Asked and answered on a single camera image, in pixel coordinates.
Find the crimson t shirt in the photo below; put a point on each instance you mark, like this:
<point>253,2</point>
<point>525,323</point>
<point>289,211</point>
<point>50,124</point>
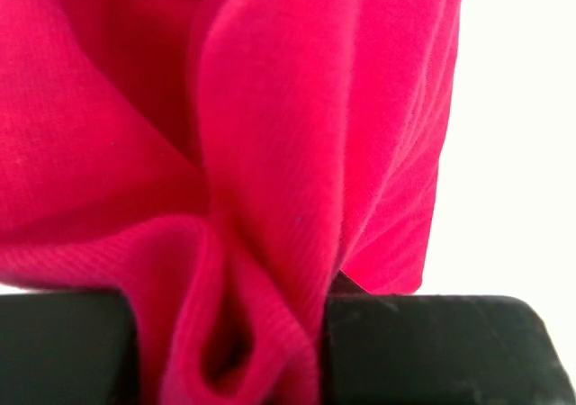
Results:
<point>218,162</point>

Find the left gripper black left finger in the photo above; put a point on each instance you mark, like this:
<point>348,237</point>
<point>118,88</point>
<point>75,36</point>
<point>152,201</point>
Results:
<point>68,348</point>

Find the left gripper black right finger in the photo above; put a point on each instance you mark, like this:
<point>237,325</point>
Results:
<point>436,349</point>

